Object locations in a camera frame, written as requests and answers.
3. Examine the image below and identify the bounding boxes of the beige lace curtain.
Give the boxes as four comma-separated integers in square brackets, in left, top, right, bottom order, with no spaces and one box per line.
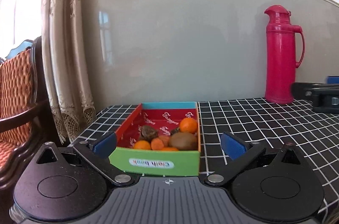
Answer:
[41,0,97,145]

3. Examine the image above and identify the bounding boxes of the brown kiwi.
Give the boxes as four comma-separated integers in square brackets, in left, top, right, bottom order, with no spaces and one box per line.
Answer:
[168,132,198,151]

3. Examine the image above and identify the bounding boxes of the black white checked tablecloth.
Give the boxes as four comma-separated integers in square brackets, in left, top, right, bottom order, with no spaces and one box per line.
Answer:
[71,97,339,224]

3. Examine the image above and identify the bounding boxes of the bright window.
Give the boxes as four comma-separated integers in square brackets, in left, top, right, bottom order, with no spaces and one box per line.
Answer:
[0,0,51,60]

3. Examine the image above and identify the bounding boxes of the colourful cardboard box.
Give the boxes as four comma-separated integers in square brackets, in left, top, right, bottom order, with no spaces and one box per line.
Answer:
[108,101,201,177]

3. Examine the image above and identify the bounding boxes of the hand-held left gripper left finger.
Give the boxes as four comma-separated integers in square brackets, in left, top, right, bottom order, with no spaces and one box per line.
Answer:
[34,131,135,186]

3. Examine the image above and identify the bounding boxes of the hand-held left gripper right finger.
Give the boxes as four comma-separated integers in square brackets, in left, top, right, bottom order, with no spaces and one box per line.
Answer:
[204,131,309,186]

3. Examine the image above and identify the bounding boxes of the pink thermos jug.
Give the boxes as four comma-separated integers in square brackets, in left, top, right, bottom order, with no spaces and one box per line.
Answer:
[264,5,306,104]

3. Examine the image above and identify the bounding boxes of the wooden chair with orange cushion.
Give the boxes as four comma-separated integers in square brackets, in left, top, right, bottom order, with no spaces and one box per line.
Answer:
[0,36,72,190]

